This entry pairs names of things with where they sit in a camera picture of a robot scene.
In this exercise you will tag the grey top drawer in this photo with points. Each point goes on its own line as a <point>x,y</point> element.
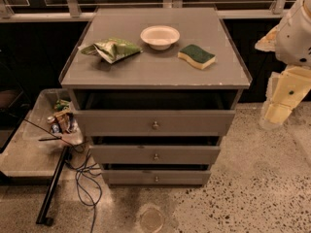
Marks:
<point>153,113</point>

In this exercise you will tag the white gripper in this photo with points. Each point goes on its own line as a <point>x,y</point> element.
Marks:
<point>293,41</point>

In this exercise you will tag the grey drawer cabinet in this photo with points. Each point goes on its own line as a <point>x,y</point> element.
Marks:
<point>159,69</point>

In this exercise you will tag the grey drawer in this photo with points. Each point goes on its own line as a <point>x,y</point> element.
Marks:
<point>153,113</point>
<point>156,177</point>
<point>154,150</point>

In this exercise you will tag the green yellow sponge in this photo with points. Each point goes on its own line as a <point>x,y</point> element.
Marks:
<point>197,57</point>

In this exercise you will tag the green chip bag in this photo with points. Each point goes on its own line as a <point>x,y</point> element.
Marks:
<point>111,50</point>

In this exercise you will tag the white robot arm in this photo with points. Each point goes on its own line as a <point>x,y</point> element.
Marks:
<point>290,39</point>

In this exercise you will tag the black metal bar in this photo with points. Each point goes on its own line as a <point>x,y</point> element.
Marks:
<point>42,218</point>

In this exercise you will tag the grey middle drawer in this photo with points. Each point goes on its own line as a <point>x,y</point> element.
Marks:
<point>154,150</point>

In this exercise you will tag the grey bottom drawer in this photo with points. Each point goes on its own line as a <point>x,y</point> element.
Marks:
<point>156,177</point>

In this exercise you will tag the white bowl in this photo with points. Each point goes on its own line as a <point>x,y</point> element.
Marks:
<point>160,37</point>

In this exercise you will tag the snack packages in bin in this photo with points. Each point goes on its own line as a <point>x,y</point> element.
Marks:
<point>62,119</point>

